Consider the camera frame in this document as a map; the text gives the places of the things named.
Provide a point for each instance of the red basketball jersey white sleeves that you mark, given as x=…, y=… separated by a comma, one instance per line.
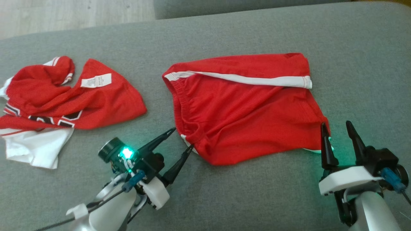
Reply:
x=106, y=102

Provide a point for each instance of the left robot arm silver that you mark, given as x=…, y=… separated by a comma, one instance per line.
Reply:
x=109, y=211

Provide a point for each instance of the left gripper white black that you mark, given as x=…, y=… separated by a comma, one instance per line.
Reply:
x=157, y=194

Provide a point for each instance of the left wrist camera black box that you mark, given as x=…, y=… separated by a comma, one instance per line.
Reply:
x=151, y=163

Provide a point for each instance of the red shorts white stripe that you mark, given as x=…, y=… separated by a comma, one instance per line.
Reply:
x=240, y=118

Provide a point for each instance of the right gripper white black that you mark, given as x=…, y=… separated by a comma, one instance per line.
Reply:
x=346, y=178

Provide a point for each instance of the grey sofa back cushion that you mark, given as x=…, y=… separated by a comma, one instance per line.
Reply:
x=224, y=6

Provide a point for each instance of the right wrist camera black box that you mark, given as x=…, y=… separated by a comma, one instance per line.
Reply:
x=382, y=158

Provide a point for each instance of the grey sofa seat cushion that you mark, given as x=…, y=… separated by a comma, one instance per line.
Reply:
x=224, y=192

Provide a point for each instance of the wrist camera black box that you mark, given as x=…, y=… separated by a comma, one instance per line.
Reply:
x=151, y=163
x=382, y=158

